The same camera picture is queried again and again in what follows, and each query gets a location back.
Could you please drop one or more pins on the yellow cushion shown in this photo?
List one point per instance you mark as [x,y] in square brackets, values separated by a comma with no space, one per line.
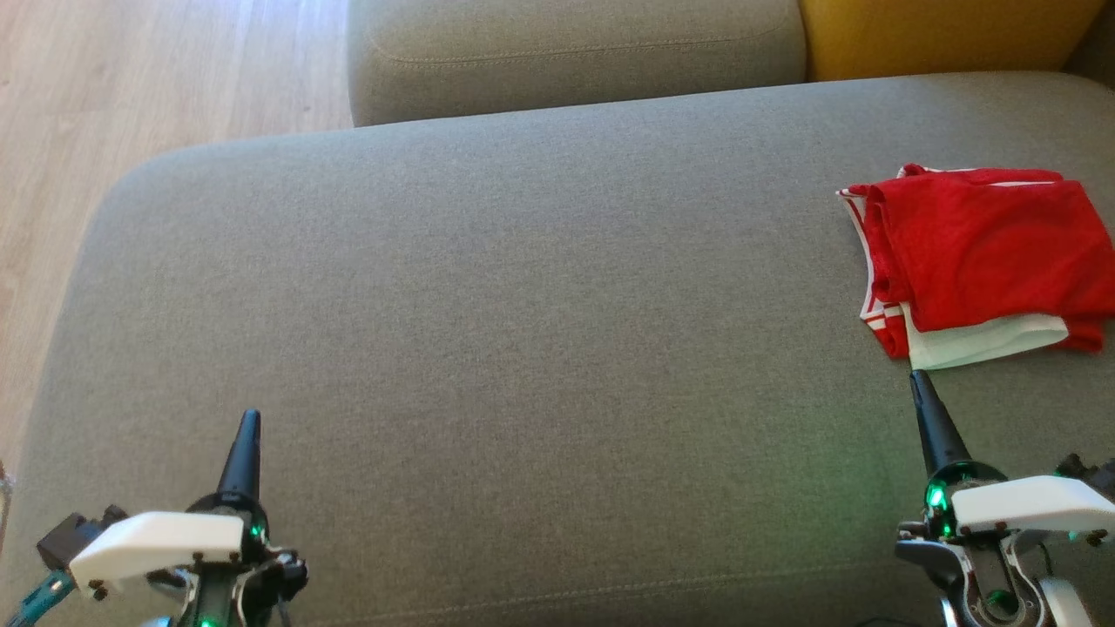
[941,39]

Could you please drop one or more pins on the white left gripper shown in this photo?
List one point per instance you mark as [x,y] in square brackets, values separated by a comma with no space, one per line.
[157,544]

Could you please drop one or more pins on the red shorts with white waistband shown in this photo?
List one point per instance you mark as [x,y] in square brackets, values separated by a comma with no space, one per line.
[976,341]

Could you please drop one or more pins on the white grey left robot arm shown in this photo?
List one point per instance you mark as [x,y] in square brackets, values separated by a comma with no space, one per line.
[209,596]

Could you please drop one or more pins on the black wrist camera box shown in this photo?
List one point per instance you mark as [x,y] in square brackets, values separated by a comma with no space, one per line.
[1093,475]
[74,535]

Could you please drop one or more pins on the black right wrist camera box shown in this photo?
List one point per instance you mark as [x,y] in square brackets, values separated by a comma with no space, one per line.
[1093,475]

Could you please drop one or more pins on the grey sofa back cushion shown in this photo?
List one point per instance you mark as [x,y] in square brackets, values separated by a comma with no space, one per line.
[1098,52]
[566,61]

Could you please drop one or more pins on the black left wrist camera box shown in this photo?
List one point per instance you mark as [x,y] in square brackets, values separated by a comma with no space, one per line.
[74,535]

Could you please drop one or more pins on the grey fabric sofa seat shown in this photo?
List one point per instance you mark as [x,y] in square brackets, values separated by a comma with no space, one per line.
[523,348]

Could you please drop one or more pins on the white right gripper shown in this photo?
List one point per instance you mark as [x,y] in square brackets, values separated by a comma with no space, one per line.
[1028,505]

